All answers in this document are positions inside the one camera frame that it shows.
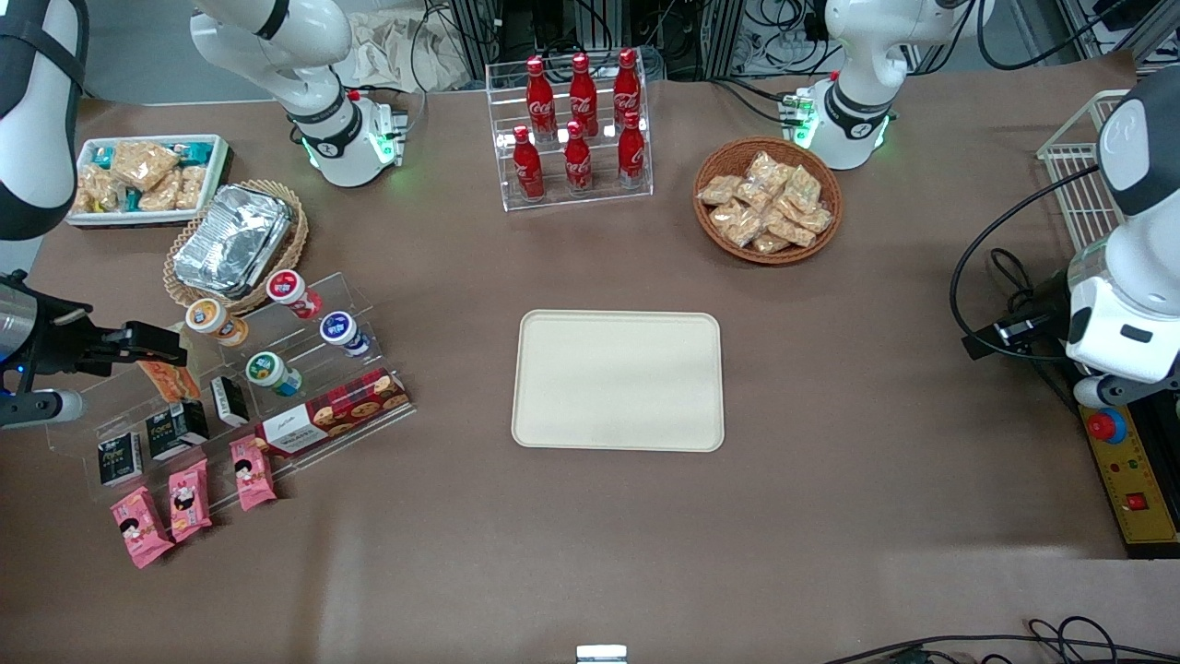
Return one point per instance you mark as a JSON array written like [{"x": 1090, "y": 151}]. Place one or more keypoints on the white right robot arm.
[{"x": 336, "y": 148}]

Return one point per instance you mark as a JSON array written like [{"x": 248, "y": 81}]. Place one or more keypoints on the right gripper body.
[{"x": 57, "y": 341}]

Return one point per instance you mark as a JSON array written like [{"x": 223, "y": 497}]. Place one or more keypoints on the clear acrylic bottle rack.
[{"x": 636, "y": 198}]

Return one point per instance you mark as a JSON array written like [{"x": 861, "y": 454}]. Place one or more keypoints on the beige rectangular tray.
[{"x": 618, "y": 383}]

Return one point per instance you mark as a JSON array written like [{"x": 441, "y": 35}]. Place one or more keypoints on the aluminium foil container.
[{"x": 230, "y": 240}]

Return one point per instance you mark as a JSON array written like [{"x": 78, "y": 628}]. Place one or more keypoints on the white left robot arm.
[{"x": 857, "y": 138}]

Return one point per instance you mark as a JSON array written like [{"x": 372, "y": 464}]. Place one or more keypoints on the green lid yogurt cup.
[{"x": 265, "y": 369}]

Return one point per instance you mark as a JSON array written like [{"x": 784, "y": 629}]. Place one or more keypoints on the orange lid yogurt cup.
[{"x": 210, "y": 318}]

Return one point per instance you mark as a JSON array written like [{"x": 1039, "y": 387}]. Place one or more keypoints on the black small carton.
[
  {"x": 229, "y": 401},
  {"x": 120, "y": 458},
  {"x": 177, "y": 429}
]

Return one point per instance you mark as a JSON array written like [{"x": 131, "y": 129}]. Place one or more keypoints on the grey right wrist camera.
[{"x": 46, "y": 408}]

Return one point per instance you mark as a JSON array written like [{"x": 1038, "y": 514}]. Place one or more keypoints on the aluminium frame rack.
[{"x": 479, "y": 28}]

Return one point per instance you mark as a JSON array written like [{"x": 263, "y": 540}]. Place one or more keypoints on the sandwich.
[{"x": 175, "y": 383}]

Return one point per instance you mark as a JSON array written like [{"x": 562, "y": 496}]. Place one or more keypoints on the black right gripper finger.
[
  {"x": 138, "y": 355},
  {"x": 152, "y": 335}
]

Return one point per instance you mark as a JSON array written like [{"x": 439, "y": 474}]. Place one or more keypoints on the teal snack packet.
[
  {"x": 194, "y": 150},
  {"x": 103, "y": 157}
]

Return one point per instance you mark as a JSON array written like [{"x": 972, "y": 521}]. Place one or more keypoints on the blue lid yogurt cup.
[{"x": 339, "y": 329}]

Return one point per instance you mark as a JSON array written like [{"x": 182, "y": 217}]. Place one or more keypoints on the beige crumpled cloth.
[{"x": 396, "y": 51}]

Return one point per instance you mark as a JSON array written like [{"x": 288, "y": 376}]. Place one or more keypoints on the yellow emergency stop box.
[{"x": 1129, "y": 480}]

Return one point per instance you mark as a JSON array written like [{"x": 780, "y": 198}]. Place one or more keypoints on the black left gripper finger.
[
  {"x": 1028, "y": 327},
  {"x": 982, "y": 348}
]

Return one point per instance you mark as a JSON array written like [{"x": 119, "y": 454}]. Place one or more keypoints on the white plastic bin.
[{"x": 219, "y": 171}]

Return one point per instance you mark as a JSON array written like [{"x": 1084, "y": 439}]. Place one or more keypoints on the oval wicker basket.
[{"x": 297, "y": 249}]

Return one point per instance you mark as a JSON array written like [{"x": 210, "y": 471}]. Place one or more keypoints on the red cola bottle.
[
  {"x": 528, "y": 171},
  {"x": 627, "y": 88},
  {"x": 631, "y": 152},
  {"x": 577, "y": 166},
  {"x": 583, "y": 97},
  {"x": 540, "y": 101}
]

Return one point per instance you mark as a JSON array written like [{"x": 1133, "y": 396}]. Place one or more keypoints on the clear acrylic stepped shelf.
[{"x": 286, "y": 337}]

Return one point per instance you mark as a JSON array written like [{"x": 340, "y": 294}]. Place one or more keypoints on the pink snack pack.
[
  {"x": 252, "y": 472},
  {"x": 189, "y": 500},
  {"x": 140, "y": 527}
]

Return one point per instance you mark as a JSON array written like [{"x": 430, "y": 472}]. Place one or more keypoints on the crispy rice snack packet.
[
  {"x": 723, "y": 217},
  {"x": 106, "y": 189},
  {"x": 719, "y": 190},
  {"x": 143, "y": 164},
  {"x": 161, "y": 194},
  {"x": 85, "y": 198},
  {"x": 816, "y": 219},
  {"x": 745, "y": 229},
  {"x": 802, "y": 187},
  {"x": 191, "y": 187},
  {"x": 793, "y": 231},
  {"x": 771, "y": 243},
  {"x": 767, "y": 171}
]

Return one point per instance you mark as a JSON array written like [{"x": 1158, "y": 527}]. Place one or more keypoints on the red cookie box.
[{"x": 332, "y": 413}]

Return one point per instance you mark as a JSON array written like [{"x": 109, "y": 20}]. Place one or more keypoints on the round wicker basket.
[{"x": 719, "y": 159}]

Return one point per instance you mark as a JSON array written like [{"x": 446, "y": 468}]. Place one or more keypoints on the red lid yogurt cup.
[{"x": 288, "y": 288}]

